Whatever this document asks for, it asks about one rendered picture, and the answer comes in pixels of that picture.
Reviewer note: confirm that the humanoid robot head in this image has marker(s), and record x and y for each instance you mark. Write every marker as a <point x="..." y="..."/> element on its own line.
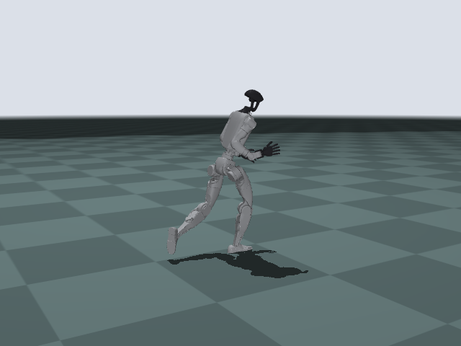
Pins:
<point x="254" y="96"/>

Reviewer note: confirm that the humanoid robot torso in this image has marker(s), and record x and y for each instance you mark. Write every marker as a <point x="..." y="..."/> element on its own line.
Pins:
<point x="234" y="125"/>

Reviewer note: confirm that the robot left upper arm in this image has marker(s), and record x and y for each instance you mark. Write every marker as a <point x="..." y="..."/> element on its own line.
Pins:
<point x="222" y="134"/>

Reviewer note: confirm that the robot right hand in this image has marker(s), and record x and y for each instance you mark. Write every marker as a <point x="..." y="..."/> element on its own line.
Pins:
<point x="268" y="151"/>

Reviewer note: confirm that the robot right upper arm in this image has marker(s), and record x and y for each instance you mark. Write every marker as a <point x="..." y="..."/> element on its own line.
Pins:
<point x="248" y="125"/>

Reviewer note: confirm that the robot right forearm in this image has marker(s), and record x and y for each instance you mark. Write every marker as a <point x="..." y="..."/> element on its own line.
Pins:
<point x="242" y="150"/>

